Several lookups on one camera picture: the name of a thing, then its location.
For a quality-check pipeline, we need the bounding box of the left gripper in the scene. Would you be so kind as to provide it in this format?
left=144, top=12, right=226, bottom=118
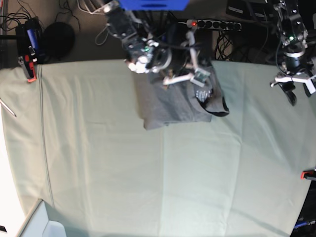
left=280, top=53, right=314, bottom=106

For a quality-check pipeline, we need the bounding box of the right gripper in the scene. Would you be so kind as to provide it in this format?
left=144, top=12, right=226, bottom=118
left=162, top=49, right=191, bottom=77

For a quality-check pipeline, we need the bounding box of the grey t-shirt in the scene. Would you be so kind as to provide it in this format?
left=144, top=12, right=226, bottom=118
left=132, top=22, right=230, bottom=131

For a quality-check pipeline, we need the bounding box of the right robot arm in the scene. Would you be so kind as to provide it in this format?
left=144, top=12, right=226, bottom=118
left=89, top=0, right=198, bottom=80

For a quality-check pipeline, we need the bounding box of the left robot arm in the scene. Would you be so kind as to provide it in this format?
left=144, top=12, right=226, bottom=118
left=267, top=0, right=316, bottom=106

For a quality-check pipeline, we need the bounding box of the blue box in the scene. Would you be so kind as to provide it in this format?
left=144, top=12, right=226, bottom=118
left=119, top=0, right=189, bottom=11

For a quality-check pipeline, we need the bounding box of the red black clamp right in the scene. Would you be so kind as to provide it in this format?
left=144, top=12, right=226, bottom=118
left=301, top=170, right=316, bottom=181

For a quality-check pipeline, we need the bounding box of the red black clamp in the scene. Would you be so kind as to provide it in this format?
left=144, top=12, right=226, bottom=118
left=301, top=170, right=316, bottom=181
left=18, top=46, right=38, bottom=83

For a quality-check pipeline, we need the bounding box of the black round bag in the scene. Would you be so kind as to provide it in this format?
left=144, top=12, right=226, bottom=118
left=41, top=22, right=76, bottom=60

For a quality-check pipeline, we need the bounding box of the light green table cloth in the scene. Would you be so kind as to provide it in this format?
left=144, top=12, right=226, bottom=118
left=0, top=60, right=316, bottom=237

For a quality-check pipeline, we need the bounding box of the red black clamp left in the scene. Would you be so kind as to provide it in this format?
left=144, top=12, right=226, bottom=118
left=18, top=46, right=38, bottom=83

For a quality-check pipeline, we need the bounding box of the metal rod at left edge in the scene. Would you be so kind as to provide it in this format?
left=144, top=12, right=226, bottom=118
left=0, top=99, right=16, bottom=117

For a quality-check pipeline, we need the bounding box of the white bin corner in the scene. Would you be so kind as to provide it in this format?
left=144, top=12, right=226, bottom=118
left=16, top=199, right=67, bottom=237

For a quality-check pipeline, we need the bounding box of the power strip with red switch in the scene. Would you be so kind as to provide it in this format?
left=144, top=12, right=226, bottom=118
left=186, top=19, right=242, bottom=32

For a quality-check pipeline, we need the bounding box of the white looped cable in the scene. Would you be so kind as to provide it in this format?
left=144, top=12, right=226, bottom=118
left=95, top=22, right=111, bottom=46

